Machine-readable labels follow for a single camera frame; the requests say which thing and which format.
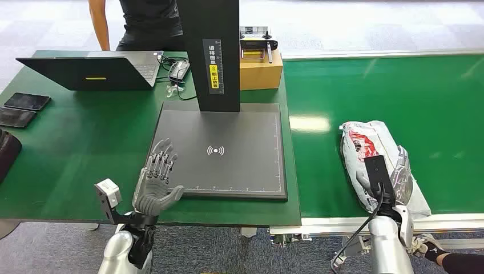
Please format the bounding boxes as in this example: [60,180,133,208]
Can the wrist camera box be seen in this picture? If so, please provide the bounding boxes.
[94,178,124,209]
[364,155,396,202]

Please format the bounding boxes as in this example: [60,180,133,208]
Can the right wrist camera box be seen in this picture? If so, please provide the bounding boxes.
[364,155,396,202]

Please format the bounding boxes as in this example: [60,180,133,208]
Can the dark delivery box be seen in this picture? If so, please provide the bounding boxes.
[0,128,23,184]

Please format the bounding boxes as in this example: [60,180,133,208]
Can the white red-printed plastic package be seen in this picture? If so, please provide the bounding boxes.
[339,120,432,220]

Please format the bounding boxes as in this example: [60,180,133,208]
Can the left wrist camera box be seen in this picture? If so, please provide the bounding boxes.
[94,178,124,209]

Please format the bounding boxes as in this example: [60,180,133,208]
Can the green conveyor belt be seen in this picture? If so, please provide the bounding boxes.
[269,49,484,251]

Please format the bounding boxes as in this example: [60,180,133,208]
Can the black smartphone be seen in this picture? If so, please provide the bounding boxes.
[0,106,38,129]
[3,92,52,111]

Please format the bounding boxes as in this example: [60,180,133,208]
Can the brown cardboard box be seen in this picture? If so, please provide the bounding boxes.
[239,49,284,91]

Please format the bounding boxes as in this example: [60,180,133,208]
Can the black laptop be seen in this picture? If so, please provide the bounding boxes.
[15,51,164,91]

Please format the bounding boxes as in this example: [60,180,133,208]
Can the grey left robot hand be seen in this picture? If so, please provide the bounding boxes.
[132,138,185,217]

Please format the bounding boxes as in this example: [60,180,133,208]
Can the person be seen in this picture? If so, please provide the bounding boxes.
[88,0,186,52]

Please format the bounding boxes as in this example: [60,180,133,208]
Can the grey power adapter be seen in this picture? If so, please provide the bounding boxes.
[168,59,191,83]

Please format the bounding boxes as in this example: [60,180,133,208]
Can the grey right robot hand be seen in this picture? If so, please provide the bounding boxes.
[389,145,415,207]

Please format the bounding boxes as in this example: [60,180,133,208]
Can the person's leg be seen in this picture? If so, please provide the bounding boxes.
[423,241,484,274]

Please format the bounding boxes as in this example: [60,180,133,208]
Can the black adapter cable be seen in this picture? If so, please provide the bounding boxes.
[156,54,197,102]

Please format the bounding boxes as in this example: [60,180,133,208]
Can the white sneaker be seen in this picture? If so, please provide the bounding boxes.
[406,233,449,261]

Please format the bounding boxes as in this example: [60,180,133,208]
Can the black remote controller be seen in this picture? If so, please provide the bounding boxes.
[239,26,279,64]

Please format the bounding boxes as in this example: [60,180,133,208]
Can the black inbound scanner machine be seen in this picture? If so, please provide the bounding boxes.
[145,0,288,201]

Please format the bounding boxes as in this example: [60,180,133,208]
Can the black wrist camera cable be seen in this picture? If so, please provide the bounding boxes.
[330,192,384,274]

